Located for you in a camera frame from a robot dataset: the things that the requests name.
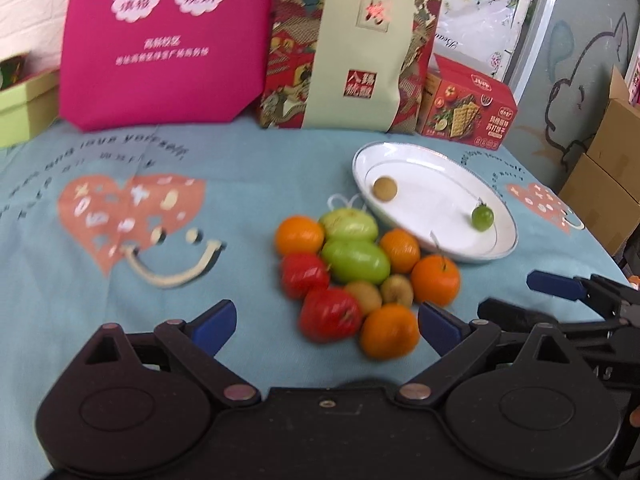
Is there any orange mandarin three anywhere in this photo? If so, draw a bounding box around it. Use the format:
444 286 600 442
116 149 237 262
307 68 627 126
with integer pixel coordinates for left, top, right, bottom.
410 255 461 308

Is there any orange mandarin four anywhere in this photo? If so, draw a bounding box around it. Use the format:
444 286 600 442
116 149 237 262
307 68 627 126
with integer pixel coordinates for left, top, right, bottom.
359 304 420 361

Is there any brown longan two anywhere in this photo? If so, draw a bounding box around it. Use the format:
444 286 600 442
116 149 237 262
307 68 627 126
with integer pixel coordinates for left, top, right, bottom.
380 274 414 308

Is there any brown longan one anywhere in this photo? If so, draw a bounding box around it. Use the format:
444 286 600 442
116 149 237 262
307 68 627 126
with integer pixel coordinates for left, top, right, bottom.
344 281 383 318

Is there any orange mandarin two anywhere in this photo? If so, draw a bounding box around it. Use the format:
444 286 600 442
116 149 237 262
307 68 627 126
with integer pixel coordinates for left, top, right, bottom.
378 229 421 274

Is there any red wax apple one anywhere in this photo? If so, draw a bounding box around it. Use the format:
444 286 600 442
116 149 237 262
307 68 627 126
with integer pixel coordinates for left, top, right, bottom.
280 252 330 299

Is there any red wax apple two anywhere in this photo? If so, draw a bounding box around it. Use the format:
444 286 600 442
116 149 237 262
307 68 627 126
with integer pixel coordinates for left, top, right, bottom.
298 288 362 344

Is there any orange mandarin one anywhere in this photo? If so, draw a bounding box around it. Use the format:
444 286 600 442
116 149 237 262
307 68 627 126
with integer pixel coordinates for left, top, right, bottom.
273 216 324 257

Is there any small green fruit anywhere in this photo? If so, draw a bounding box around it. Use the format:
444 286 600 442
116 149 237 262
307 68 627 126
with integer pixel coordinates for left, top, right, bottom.
471 202 495 232

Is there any cardboard box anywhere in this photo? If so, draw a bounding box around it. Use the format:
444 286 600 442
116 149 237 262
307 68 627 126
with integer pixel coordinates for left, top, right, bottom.
560 68 639 255

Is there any green jujube lower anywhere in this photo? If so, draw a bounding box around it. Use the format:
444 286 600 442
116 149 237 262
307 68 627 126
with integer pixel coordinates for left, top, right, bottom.
320 240 390 285

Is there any green jujube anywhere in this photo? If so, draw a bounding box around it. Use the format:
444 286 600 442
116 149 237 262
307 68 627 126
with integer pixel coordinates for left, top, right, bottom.
319 208 378 242
320 240 390 285

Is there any white oval plate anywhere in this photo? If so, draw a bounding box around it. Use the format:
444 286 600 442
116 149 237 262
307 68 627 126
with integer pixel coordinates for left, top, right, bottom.
352 142 518 263

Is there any green jujube upper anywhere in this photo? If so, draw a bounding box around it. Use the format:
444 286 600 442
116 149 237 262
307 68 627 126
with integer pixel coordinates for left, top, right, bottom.
319 208 378 242

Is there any brown longan on plate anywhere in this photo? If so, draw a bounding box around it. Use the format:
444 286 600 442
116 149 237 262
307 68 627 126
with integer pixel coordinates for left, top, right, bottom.
372 176 398 203

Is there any red cracker box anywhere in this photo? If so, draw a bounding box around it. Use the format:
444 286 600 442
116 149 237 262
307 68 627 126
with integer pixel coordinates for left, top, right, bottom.
416 54 518 151

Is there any white floral bag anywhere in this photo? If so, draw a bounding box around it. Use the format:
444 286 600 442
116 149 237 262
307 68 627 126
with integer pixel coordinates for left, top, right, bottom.
434 0 532 80

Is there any light green box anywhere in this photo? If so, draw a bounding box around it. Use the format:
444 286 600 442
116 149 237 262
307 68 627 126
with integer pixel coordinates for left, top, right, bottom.
0 70 60 148

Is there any magenta fabric bag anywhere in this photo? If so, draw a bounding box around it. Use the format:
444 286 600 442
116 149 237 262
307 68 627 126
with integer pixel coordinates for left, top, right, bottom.
60 0 272 132

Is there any red green paper bag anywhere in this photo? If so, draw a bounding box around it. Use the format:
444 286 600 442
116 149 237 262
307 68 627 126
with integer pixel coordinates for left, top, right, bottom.
258 0 442 133

